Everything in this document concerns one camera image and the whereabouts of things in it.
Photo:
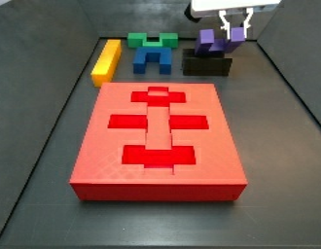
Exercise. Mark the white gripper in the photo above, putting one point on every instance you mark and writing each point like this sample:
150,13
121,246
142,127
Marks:
208,8

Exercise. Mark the purple U-shaped block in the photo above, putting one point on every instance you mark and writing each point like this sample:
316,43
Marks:
208,45

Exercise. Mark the black angled fixture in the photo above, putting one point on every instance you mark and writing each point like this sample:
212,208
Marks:
204,65

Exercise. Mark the red board with slots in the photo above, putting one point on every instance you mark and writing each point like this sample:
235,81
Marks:
157,144

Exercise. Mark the blue U-shaped block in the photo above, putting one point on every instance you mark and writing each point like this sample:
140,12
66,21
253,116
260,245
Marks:
152,54

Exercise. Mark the green stepped block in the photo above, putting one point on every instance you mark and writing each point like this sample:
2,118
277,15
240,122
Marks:
166,40

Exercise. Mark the yellow long block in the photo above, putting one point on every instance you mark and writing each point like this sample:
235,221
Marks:
105,64

